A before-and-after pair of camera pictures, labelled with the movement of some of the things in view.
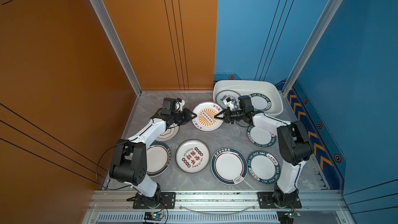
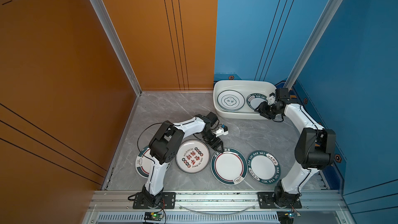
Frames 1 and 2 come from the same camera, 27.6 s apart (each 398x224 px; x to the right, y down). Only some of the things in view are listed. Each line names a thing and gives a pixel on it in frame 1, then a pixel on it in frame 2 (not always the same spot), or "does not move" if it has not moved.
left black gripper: [185, 112] → [216, 144]
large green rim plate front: [229, 166] does not move
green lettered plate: [264, 167] does not move
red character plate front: [192, 156] does not move
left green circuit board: [153, 216] does not move
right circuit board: [287, 217] does not move
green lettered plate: [260, 137] → [254, 100]
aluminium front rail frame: [318, 206] does not move
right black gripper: [226, 120] → [261, 109]
